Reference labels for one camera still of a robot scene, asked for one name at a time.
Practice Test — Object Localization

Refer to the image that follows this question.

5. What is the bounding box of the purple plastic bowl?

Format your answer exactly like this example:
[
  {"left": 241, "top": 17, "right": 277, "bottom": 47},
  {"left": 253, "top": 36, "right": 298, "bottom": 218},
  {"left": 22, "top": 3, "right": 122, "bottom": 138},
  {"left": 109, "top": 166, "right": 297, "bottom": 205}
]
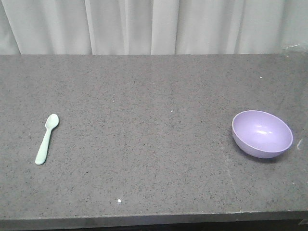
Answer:
[{"left": 231, "top": 110, "right": 294, "bottom": 159}]

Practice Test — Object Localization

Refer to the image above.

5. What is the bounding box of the mint green plastic spoon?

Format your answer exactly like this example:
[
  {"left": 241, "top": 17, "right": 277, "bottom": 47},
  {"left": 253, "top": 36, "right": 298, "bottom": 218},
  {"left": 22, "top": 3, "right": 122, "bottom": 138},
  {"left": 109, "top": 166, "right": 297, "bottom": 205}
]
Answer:
[{"left": 35, "top": 114, "right": 59, "bottom": 165}]

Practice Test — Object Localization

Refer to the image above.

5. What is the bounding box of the white curtain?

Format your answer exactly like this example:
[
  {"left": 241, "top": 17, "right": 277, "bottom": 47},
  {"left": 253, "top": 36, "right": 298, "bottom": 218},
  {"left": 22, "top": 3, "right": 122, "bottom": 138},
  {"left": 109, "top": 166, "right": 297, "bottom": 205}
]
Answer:
[{"left": 0, "top": 0, "right": 308, "bottom": 55}]

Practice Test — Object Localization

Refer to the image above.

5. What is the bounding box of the grey stone countertop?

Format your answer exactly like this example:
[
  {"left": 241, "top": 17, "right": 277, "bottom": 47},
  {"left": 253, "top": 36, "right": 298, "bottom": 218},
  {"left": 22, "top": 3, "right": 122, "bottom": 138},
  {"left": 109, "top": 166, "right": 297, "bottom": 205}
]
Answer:
[{"left": 0, "top": 53, "right": 308, "bottom": 231}]

